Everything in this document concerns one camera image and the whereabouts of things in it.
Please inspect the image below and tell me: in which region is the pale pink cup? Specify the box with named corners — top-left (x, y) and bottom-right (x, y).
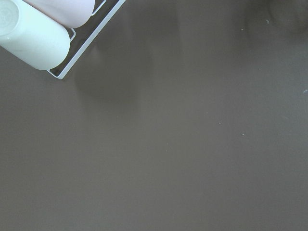
top-left (25, 0), bottom-right (95, 28)

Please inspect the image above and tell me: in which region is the pale green cup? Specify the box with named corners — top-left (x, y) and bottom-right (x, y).
top-left (0, 0), bottom-right (70, 70)

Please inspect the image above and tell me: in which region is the white wire cup rack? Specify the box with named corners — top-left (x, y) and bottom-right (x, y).
top-left (47, 0), bottom-right (125, 79)

